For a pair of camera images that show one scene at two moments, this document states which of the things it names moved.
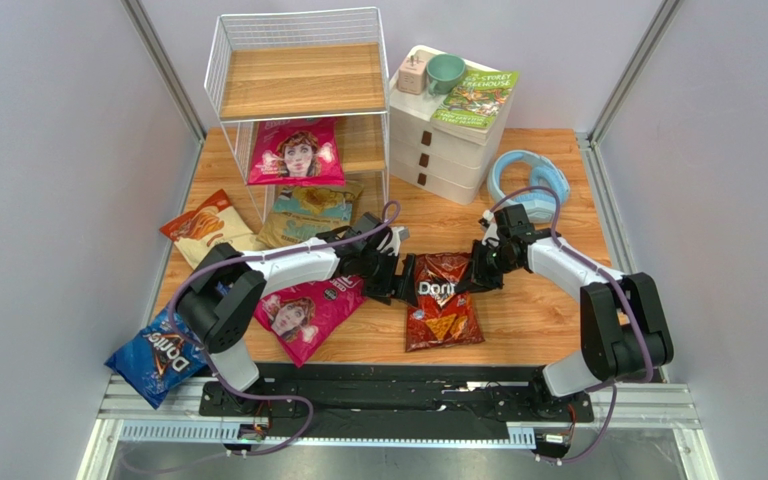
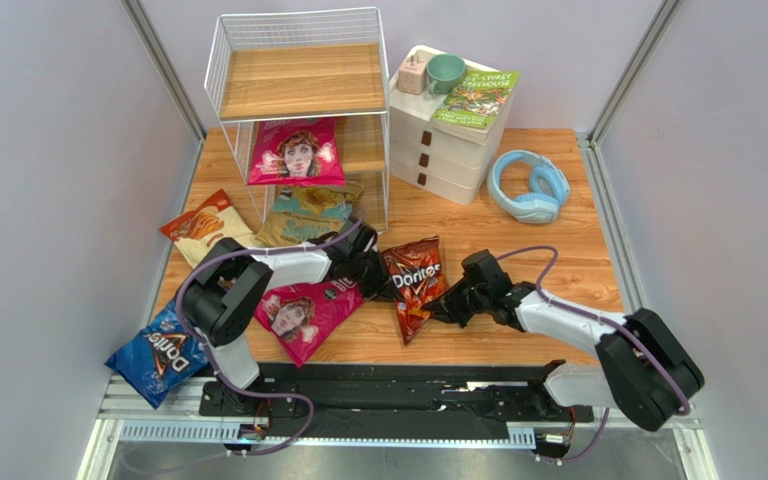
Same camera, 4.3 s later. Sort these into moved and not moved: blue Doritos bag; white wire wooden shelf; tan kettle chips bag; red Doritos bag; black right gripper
Moved: black right gripper; red Doritos bag
Not moved: tan kettle chips bag; white wire wooden shelf; blue Doritos bag
